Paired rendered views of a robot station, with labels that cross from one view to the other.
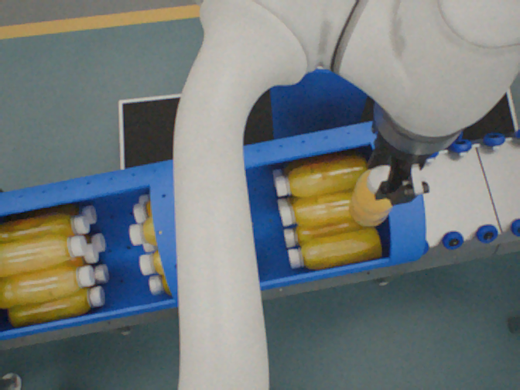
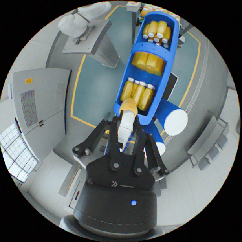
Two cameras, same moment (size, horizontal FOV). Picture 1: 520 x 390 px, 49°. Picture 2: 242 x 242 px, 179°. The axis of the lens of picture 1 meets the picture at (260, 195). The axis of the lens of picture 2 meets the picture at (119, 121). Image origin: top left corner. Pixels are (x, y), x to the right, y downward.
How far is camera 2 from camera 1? 0.61 m
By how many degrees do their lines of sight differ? 31
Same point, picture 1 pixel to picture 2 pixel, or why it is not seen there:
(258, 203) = (149, 80)
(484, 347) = (108, 107)
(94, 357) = not seen: hidden behind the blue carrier
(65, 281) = (151, 30)
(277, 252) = (135, 77)
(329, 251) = (127, 88)
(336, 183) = (142, 100)
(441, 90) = not seen: outside the picture
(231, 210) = not seen: outside the picture
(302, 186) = (147, 91)
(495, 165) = (127, 131)
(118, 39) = (186, 85)
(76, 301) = (145, 32)
